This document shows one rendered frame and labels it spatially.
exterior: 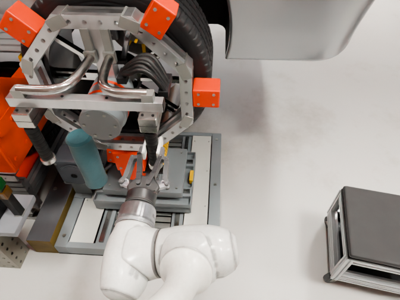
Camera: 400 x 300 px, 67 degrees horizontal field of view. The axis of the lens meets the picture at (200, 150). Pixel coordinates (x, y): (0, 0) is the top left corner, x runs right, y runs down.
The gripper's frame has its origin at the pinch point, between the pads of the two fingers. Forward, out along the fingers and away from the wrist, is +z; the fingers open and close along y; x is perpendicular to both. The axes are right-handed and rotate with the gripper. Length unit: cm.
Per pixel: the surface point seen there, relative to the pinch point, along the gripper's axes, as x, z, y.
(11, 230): -38, -10, -56
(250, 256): -83, 5, 38
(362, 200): -49, 19, 84
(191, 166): -67, 48, 6
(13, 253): -72, -5, -74
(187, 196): -66, 28, 6
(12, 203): -29, -4, -54
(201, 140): -75, 77, 10
